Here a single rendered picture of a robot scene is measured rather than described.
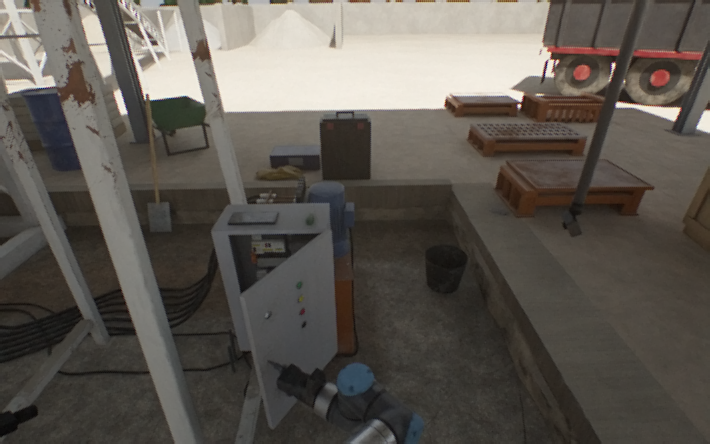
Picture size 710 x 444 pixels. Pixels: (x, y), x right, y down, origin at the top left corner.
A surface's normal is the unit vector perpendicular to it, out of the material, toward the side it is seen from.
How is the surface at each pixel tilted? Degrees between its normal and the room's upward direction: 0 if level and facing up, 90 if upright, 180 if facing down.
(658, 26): 90
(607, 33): 90
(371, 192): 90
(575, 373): 20
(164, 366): 81
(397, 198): 90
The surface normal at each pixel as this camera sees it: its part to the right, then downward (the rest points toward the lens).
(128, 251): 0.02, 0.35
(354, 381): -0.07, -0.89
